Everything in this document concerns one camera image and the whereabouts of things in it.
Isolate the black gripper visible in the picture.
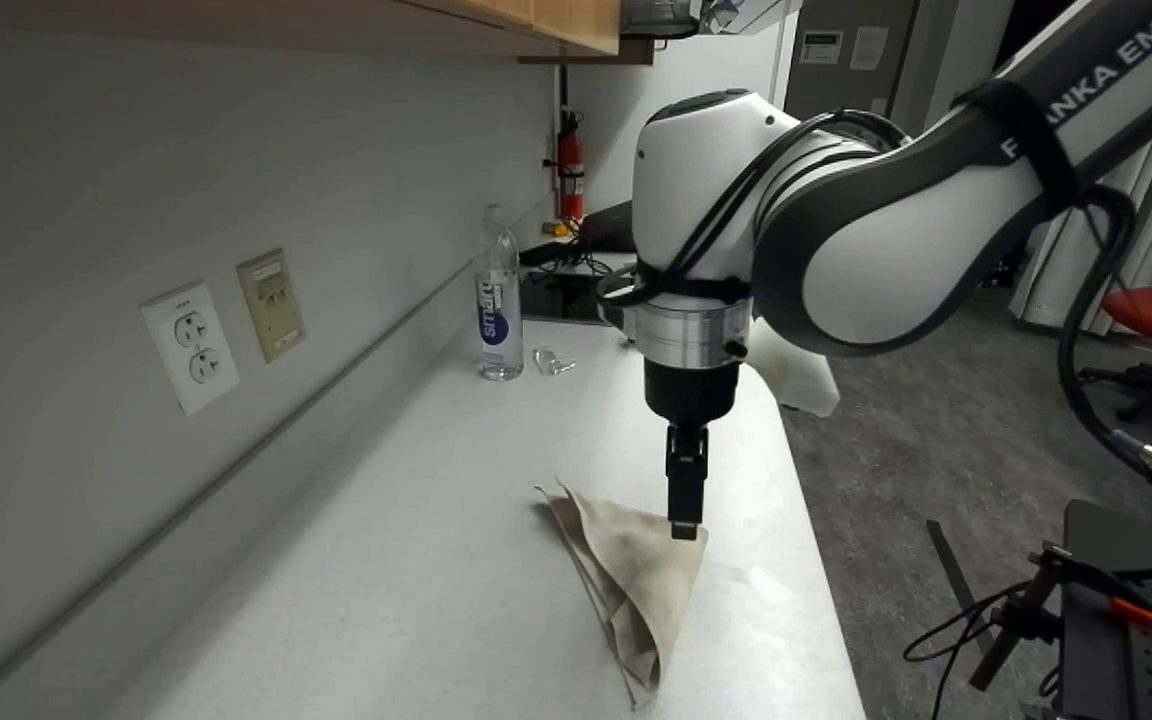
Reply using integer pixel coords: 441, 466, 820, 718
642, 357, 743, 544

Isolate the stained cream table cloth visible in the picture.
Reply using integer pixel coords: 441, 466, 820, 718
527, 481, 717, 714

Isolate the small clear plastic piece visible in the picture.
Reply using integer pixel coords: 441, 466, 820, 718
527, 345, 576, 380

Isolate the clear plastic water bottle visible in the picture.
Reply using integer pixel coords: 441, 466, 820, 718
472, 205, 527, 385

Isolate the black tape strip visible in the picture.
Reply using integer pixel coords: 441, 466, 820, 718
926, 517, 975, 620

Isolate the red fire extinguisher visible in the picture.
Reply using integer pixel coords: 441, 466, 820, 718
550, 110, 594, 231

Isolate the white curtain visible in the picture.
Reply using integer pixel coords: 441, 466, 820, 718
1006, 94, 1152, 342

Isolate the black perforated breadboard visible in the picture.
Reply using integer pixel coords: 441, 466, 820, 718
1057, 495, 1152, 720

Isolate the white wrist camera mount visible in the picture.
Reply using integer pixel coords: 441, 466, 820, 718
735, 318, 846, 416

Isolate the thin black cable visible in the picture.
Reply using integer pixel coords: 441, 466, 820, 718
902, 571, 1049, 697

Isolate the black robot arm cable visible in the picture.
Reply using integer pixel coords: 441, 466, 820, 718
1053, 179, 1152, 519

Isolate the orange handled clamp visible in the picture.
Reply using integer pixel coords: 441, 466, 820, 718
1030, 539, 1152, 642

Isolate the beige wall switch plate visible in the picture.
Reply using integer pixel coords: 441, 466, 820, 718
234, 243, 311, 367

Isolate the white wall power outlet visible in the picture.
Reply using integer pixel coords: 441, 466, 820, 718
142, 281, 246, 420

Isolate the wooden wall cabinet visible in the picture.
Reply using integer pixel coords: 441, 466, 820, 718
0, 0, 661, 70

